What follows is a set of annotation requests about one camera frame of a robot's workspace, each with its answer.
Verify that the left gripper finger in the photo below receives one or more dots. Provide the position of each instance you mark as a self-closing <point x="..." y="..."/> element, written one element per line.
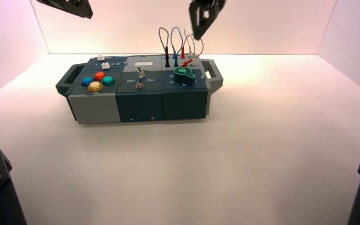
<point x="62" y="4"/>
<point x="85" y="4"/>

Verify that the white slider knob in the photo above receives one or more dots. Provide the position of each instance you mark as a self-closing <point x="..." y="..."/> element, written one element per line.
<point x="100" y="58"/>
<point x="105" y="65"/>

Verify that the red push button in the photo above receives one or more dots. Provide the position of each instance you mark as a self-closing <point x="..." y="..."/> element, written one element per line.
<point x="99" y="75"/>

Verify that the teal push button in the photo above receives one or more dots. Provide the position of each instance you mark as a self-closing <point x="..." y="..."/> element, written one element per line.
<point x="108" y="80"/>

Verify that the green rotary knob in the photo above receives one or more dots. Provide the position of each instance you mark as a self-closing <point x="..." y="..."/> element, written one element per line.
<point x="184" y="77"/>

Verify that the grey and teal control box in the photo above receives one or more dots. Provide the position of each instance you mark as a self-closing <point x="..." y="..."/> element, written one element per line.
<point x="142" y="105"/>

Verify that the white display window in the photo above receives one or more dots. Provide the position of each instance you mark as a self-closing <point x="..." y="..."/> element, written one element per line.
<point x="143" y="64"/>

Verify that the yellow push button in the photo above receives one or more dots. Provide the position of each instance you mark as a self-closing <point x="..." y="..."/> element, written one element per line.
<point x="95" y="86"/>

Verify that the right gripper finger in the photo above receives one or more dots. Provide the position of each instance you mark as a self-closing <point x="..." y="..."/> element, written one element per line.
<point x="215" y="9"/>
<point x="196" y="21"/>

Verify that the blue push button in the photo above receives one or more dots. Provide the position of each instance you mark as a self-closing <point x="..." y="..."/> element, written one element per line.
<point x="87" y="81"/>

